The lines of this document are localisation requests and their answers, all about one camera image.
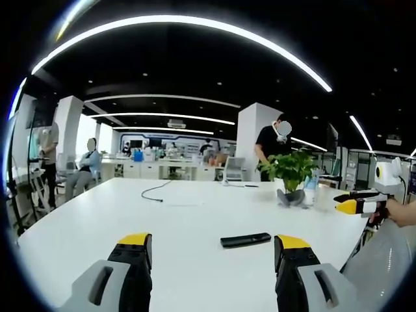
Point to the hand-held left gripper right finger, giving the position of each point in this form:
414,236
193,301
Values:
299,276

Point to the grey chair back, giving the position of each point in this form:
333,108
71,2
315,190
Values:
385,269

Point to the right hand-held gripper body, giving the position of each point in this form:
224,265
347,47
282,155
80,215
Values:
386,182

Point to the black tripod stand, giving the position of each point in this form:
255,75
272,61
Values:
16,182

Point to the green potted plant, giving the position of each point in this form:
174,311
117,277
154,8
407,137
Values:
289,170

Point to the person's right hand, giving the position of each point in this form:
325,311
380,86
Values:
401,213

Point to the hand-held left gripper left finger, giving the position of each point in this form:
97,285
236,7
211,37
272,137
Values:
130,273

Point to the white office counter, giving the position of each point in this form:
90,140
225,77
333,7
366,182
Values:
156,169

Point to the black remote control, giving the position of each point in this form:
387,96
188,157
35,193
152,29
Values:
245,240

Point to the white office chair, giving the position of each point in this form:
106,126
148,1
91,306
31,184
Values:
234,168

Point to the grey cloth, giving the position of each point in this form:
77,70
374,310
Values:
290,197

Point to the black pen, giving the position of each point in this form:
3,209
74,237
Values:
251,186

